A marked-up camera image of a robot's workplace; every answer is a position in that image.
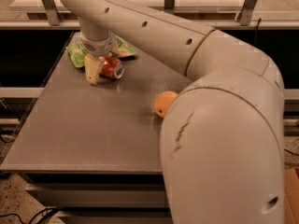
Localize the orange fruit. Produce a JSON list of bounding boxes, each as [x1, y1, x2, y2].
[[153, 91, 178, 118]]

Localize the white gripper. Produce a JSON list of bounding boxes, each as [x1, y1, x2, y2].
[[80, 34, 116, 85]]

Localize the cardboard box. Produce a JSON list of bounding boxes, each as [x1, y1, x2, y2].
[[284, 168, 299, 224]]

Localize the grey drawer cabinet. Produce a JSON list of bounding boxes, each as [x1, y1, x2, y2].
[[23, 173, 173, 224]]

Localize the metal frame rail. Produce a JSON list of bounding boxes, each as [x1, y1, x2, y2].
[[0, 0, 299, 30]]

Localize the green rice chip bag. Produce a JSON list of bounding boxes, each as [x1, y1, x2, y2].
[[66, 36, 136, 68]]

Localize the black floor cable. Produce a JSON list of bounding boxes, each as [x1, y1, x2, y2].
[[0, 206, 60, 224]]

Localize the red coke can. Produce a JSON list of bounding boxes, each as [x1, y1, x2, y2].
[[100, 56, 124, 79]]

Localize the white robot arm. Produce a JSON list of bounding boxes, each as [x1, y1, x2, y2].
[[60, 0, 284, 224]]

